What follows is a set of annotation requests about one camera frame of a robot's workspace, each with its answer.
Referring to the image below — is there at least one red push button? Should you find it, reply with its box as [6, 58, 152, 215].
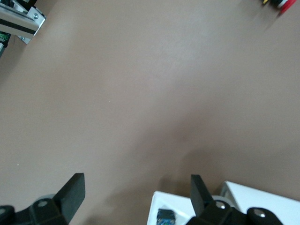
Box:
[269, 0, 297, 13]

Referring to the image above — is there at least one green circuit board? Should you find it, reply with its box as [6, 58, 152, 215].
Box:
[0, 31, 11, 44]

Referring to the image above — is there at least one white cabinet drawer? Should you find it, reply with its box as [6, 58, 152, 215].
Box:
[147, 190, 196, 225]

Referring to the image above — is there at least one aluminium profile bar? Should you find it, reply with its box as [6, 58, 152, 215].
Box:
[0, 0, 46, 45]

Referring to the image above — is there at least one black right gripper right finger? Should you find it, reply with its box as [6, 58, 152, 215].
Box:
[187, 174, 289, 225]

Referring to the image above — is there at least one blue push button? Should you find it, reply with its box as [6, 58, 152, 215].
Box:
[156, 208, 177, 225]

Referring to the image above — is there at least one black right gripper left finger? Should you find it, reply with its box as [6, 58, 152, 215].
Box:
[0, 172, 86, 225]

